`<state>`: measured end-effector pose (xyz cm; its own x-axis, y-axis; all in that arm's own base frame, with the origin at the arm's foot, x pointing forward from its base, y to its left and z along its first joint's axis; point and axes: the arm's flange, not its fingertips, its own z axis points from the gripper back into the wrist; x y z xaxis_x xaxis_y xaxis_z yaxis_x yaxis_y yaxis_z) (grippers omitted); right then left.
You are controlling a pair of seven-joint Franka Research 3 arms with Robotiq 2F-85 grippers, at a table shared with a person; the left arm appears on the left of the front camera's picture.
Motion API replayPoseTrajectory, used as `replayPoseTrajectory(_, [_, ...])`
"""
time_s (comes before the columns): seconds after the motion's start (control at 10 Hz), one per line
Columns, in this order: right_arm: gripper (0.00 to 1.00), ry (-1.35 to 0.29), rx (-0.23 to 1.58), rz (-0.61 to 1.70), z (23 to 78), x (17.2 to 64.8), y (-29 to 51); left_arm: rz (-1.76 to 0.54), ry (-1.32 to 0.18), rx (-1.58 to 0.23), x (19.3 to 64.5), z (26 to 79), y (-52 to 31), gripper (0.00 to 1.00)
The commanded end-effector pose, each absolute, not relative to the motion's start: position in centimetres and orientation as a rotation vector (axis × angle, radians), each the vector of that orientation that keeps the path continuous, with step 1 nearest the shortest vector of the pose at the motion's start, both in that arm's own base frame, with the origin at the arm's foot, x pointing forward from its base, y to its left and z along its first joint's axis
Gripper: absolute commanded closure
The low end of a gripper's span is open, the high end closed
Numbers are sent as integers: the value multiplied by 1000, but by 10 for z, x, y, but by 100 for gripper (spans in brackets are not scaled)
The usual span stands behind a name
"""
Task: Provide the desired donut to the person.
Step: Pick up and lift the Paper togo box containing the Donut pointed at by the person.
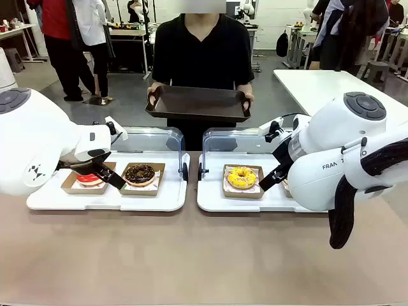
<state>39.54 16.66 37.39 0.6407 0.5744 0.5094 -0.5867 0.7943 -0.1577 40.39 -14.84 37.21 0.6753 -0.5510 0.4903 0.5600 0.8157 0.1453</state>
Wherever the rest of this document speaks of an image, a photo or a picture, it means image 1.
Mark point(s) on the cardboard box of chocolate donut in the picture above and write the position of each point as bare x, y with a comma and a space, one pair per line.
159, 189

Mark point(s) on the cardboard box of yellow donut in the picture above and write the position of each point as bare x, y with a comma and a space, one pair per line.
228, 192

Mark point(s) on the white cylindrical air purifier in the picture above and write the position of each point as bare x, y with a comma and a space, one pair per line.
6, 71

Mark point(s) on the black backpack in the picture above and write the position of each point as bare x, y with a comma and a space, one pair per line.
282, 44

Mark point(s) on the yellow sprinkled donut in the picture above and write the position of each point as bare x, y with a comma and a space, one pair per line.
237, 183

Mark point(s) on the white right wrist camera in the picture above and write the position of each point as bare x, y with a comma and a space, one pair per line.
271, 125

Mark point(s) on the cardboard box of red donut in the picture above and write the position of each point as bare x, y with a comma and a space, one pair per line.
68, 188

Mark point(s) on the white display tray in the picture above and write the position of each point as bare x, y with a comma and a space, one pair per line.
210, 201
150, 202

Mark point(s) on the bystander in white coat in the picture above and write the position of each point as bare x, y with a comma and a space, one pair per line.
95, 38

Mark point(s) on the bystander with long dark hair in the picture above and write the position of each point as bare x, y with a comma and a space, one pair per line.
360, 35

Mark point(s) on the person's right hand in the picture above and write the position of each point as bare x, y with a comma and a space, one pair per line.
154, 90

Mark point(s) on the background workbench with items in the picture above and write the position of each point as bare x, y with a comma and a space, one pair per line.
130, 35

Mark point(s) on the chocolate sprinkled donut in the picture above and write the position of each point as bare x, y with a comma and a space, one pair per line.
139, 173

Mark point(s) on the clear plastic tray lid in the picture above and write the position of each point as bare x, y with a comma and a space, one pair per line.
150, 140
236, 140

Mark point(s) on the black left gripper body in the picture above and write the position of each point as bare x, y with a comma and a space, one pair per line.
79, 161

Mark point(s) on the bystander in red top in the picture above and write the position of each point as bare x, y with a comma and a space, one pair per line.
60, 38

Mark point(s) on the red glazed donut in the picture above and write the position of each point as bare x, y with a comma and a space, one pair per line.
87, 181

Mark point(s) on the dark brown serving tray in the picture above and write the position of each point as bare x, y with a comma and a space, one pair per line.
197, 103

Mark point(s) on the dark plastic stool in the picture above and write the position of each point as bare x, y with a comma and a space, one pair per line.
14, 59

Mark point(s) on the bystander in white blue jacket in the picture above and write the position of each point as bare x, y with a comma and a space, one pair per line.
325, 35

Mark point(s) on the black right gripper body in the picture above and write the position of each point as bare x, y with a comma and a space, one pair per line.
283, 156

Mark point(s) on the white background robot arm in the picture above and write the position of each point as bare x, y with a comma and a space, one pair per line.
247, 9

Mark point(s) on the cardboard box of purple donut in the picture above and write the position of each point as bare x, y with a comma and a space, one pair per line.
286, 188

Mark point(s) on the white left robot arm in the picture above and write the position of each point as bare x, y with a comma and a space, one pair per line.
35, 137

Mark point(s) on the person's left hand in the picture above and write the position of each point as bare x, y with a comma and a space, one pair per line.
248, 92

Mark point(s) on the white background desk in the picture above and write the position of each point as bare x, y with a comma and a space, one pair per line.
19, 32

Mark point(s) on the person's black shirt torso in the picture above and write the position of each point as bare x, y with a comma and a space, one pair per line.
201, 51

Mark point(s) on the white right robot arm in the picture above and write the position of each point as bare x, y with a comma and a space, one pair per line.
344, 153

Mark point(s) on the grey plastic stool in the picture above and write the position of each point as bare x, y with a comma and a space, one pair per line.
375, 70

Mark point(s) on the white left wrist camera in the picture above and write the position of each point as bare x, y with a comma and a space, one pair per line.
116, 129

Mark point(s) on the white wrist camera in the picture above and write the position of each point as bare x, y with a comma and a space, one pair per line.
271, 125
116, 129

